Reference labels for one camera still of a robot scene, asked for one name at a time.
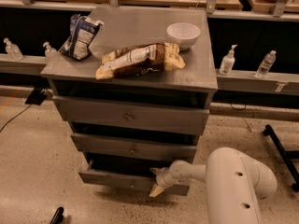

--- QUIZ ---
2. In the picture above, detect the brown yellow chip bag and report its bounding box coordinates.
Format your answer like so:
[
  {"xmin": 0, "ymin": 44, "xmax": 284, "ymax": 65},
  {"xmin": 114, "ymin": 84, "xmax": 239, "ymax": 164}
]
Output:
[{"xmin": 95, "ymin": 43, "xmax": 185, "ymax": 79}]

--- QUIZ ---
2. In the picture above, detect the black floor box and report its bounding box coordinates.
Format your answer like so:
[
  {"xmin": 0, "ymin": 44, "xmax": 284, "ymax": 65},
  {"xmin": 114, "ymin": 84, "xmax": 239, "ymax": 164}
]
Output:
[{"xmin": 25, "ymin": 88, "xmax": 47, "ymax": 105}]

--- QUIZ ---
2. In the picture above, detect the black floor cable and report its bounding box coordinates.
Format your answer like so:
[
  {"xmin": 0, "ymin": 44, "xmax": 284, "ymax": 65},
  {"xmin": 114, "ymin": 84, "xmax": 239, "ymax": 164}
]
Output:
[{"xmin": 0, "ymin": 105, "xmax": 32, "ymax": 133}]

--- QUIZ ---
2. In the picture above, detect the grey middle drawer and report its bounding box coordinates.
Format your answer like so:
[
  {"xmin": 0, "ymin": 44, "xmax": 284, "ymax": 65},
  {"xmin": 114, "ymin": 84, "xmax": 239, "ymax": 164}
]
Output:
[{"xmin": 71, "ymin": 133, "xmax": 196, "ymax": 162}]

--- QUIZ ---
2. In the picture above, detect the grey top drawer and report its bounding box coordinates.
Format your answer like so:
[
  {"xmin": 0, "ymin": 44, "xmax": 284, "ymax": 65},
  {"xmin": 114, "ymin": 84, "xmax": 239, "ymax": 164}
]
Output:
[{"xmin": 53, "ymin": 96, "xmax": 209, "ymax": 135}]

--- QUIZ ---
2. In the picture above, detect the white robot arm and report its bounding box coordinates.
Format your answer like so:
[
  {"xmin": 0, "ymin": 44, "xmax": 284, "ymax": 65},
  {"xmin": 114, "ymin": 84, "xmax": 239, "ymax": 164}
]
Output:
[{"xmin": 150, "ymin": 147, "xmax": 278, "ymax": 224}]

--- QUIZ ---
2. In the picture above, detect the clear water bottle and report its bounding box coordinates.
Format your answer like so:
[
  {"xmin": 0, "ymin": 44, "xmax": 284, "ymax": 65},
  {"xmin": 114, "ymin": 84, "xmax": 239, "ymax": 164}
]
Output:
[{"xmin": 255, "ymin": 50, "xmax": 277, "ymax": 78}]

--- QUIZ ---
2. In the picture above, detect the blue white snack bag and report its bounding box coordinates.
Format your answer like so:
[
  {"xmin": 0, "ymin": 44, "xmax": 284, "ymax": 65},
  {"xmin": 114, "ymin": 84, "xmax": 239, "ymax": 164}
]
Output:
[{"xmin": 59, "ymin": 14, "xmax": 104, "ymax": 61}]

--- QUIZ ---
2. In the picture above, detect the black object bottom edge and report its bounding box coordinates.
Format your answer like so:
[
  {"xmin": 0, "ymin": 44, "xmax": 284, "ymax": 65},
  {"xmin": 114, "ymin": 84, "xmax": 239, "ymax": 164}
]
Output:
[{"xmin": 50, "ymin": 206, "xmax": 64, "ymax": 224}]

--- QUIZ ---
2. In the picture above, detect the clear sanitizer bottle near cabinet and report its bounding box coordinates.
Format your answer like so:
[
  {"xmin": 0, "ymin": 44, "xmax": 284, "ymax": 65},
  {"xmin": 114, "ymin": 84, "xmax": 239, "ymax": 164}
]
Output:
[{"xmin": 43, "ymin": 42, "xmax": 57, "ymax": 60}]

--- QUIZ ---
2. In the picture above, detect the white pump bottle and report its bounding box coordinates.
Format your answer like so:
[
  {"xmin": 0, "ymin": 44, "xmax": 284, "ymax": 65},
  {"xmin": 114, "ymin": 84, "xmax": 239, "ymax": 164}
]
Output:
[{"xmin": 219, "ymin": 45, "xmax": 236, "ymax": 76}]

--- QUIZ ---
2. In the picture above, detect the black stand leg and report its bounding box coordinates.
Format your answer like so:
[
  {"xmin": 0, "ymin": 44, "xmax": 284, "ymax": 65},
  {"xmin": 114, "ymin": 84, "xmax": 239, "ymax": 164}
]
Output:
[{"xmin": 263, "ymin": 124, "xmax": 299, "ymax": 192}]

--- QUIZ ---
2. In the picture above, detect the grey drawer cabinet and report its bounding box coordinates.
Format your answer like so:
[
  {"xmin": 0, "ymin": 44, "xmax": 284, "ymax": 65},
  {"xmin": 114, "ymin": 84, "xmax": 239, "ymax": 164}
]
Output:
[{"xmin": 40, "ymin": 6, "xmax": 219, "ymax": 185}]

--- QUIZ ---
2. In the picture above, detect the grey drawer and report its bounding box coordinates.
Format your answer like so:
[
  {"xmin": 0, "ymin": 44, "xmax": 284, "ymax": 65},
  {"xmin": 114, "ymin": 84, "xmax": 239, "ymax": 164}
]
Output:
[
  {"xmin": 53, "ymin": 96, "xmax": 209, "ymax": 135},
  {"xmin": 78, "ymin": 154, "xmax": 191, "ymax": 197},
  {"xmin": 71, "ymin": 133, "xmax": 196, "ymax": 162}
]

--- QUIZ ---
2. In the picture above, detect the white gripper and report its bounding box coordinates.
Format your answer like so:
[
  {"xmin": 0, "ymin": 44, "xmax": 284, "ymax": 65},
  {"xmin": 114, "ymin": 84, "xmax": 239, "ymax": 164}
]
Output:
[{"xmin": 149, "ymin": 168, "xmax": 176, "ymax": 198}]

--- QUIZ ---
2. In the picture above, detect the grey bottom drawer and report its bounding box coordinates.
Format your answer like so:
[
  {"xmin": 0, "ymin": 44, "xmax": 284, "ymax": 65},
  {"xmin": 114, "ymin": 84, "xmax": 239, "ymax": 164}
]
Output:
[{"xmin": 78, "ymin": 154, "xmax": 191, "ymax": 197}]

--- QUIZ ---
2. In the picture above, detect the white bowl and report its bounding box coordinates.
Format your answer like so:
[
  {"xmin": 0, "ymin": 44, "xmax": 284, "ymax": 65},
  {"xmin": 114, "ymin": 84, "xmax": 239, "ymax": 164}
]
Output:
[{"xmin": 166, "ymin": 22, "xmax": 201, "ymax": 50}]

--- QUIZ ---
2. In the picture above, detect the clear sanitizer bottle far left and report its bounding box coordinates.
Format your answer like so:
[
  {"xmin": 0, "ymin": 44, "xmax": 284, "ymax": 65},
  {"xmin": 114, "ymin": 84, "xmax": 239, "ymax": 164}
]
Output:
[{"xmin": 4, "ymin": 38, "xmax": 23, "ymax": 61}]

